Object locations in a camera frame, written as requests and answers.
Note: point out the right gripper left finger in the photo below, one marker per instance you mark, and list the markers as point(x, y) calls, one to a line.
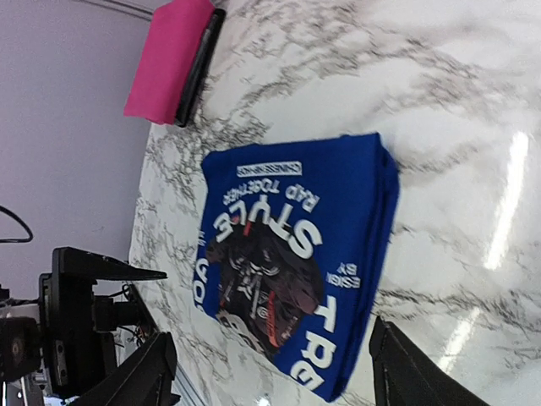
point(144, 378)

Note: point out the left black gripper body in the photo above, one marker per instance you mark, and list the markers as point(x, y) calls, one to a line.
point(66, 333)

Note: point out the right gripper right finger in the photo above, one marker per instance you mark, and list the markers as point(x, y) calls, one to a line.
point(405, 375)

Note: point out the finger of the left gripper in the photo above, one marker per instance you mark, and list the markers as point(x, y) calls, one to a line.
point(69, 261)

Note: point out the blue garment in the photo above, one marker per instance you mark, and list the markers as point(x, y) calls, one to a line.
point(292, 244)

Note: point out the pink trousers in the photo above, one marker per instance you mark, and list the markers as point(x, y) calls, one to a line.
point(172, 42)

